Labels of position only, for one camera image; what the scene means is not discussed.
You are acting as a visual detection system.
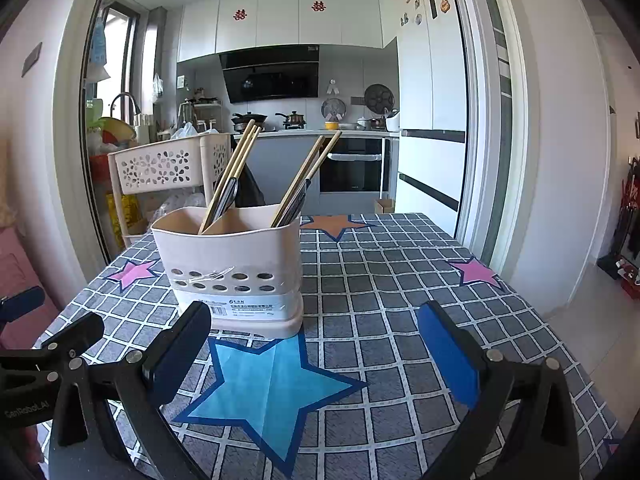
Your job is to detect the black range hood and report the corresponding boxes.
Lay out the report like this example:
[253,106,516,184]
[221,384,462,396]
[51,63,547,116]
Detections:
[219,44,321,104]

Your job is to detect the yellow plastic basin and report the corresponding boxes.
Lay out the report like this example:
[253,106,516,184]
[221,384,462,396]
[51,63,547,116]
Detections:
[94,116,137,144]

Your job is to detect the blue hanging cloth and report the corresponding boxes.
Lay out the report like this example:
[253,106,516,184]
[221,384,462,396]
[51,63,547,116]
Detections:
[89,19,109,69]

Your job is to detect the white perforated storage cart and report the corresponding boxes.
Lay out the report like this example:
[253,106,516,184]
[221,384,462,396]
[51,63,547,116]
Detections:
[107,132,234,247]

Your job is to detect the dark standing object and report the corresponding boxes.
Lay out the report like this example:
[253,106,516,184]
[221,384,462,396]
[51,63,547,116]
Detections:
[596,156,640,297]

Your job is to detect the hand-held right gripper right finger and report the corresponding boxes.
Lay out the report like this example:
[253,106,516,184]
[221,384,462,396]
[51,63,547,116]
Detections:
[417,300,582,480]

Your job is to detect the yellow packaged goods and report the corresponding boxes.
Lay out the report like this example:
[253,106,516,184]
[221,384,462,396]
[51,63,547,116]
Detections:
[107,192,142,237]

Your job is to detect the white plastic utensil holder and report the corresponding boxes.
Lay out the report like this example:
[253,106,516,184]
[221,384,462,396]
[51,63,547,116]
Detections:
[150,204,307,339]

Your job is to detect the round metal steamer rack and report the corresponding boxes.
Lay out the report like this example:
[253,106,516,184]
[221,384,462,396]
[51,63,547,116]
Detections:
[320,97,347,121]

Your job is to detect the red plastic basin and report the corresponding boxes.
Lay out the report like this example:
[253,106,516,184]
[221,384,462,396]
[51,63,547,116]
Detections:
[89,153,114,182]

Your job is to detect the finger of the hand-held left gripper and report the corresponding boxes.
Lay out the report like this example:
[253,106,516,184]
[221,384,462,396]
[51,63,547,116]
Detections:
[31,313,105,362]
[0,285,47,327]

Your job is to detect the clear plastic bag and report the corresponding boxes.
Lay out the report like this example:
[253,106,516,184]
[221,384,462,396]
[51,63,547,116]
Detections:
[147,194,194,222]

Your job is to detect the bamboo chopstick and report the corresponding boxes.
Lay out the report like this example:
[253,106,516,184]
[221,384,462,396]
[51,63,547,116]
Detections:
[271,135,327,227]
[198,119,257,235]
[220,125,262,197]

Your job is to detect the white refrigerator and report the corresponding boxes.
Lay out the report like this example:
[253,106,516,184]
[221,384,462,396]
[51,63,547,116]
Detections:
[394,0,469,239]

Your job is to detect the black frying pan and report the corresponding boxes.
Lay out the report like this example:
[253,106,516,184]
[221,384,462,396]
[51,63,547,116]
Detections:
[231,112,269,129]

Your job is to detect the black built-in oven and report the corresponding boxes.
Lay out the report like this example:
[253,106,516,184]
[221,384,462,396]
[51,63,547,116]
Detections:
[318,137,384,194]

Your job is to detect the dark round hanging pan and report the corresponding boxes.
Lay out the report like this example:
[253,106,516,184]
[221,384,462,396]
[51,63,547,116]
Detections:
[363,83,392,112]

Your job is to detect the curved kitchen faucet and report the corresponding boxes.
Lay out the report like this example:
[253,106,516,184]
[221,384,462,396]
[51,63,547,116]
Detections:
[109,92,142,127]

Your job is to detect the steel pot with lid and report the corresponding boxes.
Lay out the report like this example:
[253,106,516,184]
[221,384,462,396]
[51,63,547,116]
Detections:
[276,111,307,131]

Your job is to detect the grey wall switch plate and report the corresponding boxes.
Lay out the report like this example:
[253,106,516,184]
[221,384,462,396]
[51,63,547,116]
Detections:
[20,43,44,78]

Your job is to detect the grey checkered star tablecloth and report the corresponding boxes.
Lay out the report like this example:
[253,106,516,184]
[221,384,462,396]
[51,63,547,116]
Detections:
[30,212,632,480]

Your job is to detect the white plastic bag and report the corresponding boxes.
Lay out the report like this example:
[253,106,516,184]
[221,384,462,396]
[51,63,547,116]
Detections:
[171,120,219,139]

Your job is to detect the white wall cabinets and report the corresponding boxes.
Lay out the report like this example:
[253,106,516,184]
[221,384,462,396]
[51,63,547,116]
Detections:
[177,0,387,64]

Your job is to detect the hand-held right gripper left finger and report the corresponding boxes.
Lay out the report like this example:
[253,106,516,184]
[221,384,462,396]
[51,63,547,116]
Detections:
[54,300,213,480]

